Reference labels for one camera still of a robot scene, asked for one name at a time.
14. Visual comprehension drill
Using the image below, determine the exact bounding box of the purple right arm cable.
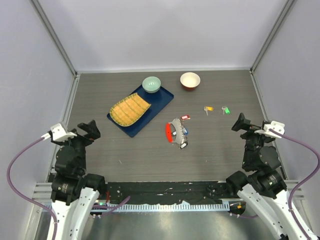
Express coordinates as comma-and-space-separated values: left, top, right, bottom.
234, 128, 320, 240

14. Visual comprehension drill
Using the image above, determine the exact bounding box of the woven bamboo plate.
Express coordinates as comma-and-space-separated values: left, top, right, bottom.
109, 92, 152, 127

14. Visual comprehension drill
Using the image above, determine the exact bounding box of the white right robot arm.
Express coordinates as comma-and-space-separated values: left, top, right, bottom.
225, 113, 320, 240

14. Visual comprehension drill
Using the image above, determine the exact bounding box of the blue rectangular tray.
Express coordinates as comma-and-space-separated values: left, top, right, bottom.
106, 85, 174, 138

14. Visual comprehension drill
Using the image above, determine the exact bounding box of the keyring bunch with tags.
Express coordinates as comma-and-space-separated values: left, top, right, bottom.
165, 115, 190, 150

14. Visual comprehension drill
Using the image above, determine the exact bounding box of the key with green tag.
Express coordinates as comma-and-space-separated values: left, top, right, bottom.
221, 106, 231, 115

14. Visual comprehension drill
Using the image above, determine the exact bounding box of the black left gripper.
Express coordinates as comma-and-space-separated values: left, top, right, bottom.
52, 119, 100, 172

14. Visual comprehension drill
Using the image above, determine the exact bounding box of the light green bowl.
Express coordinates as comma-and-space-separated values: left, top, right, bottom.
142, 76, 162, 94

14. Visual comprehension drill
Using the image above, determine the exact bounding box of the red bowl white inside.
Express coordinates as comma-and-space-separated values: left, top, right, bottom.
180, 72, 201, 91

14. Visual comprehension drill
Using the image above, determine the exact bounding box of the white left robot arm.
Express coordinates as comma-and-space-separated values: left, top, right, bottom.
48, 120, 107, 240

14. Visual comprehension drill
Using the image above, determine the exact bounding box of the key with yellow tag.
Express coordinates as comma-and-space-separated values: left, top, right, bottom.
203, 106, 214, 116

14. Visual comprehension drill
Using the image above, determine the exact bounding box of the white slotted cable duct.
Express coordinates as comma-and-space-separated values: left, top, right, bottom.
88, 202, 230, 213

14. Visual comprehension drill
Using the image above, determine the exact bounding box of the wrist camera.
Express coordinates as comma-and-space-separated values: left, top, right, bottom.
254, 120, 285, 139
41, 122, 77, 142

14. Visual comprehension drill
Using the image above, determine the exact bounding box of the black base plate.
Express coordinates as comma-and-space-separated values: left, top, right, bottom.
105, 181, 238, 205

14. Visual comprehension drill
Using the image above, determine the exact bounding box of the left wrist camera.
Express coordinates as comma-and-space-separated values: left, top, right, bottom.
41, 122, 77, 142

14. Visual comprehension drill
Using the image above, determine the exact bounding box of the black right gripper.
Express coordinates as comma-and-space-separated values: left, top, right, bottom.
231, 112, 272, 168

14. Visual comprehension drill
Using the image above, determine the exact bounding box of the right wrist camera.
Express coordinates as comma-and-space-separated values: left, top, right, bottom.
254, 120, 285, 139

